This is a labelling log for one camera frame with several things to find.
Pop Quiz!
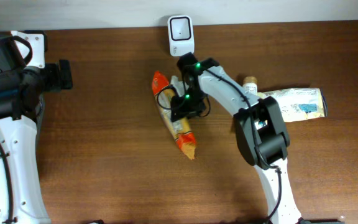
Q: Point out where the white cream tube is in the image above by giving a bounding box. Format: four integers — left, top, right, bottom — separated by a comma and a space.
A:
242, 76, 257, 95

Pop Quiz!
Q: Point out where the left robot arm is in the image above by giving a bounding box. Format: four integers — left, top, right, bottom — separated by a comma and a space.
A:
0, 30, 73, 223

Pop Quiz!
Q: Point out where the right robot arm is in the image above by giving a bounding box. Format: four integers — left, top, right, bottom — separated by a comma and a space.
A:
170, 52, 302, 223

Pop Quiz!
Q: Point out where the orange spaghetti package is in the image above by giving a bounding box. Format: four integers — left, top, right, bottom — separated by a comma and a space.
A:
151, 71, 196, 160

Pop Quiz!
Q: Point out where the white barcode scanner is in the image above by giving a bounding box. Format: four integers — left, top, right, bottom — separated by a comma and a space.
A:
167, 15, 195, 57

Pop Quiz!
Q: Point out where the yellow white snack bag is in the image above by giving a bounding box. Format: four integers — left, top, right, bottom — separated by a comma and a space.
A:
257, 88, 328, 123

